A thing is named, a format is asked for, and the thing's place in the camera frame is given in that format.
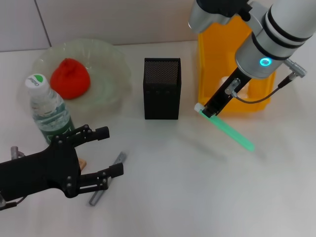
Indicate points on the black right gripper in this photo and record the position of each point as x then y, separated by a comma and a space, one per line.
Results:
222, 96

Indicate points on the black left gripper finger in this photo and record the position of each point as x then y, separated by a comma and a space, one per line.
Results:
116, 170

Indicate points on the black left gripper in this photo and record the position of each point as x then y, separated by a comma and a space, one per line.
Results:
37, 172

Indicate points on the green toothbrush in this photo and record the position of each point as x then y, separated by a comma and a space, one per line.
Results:
232, 134

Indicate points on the white paper ball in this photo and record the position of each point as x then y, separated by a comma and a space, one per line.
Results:
245, 90

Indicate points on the clear green-label water bottle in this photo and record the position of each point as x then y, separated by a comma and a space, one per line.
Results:
47, 108

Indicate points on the orange fruit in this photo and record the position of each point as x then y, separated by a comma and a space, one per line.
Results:
70, 79

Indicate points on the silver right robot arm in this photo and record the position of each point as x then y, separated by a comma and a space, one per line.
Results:
271, 37

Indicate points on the silver grey pen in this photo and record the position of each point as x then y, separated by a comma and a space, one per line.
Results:
120, 158

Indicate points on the small beige eraser block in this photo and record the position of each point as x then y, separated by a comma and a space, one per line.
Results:
83, 164

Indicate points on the black mesh pen holder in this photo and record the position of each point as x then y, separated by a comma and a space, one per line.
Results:
161, 89

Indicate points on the pale green glass fruit plate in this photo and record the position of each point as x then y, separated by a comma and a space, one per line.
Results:
106, 79

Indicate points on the yellow plastic bin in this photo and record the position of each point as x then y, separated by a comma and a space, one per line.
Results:
217, 61

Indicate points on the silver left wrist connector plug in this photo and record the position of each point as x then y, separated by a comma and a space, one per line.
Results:
15, 151

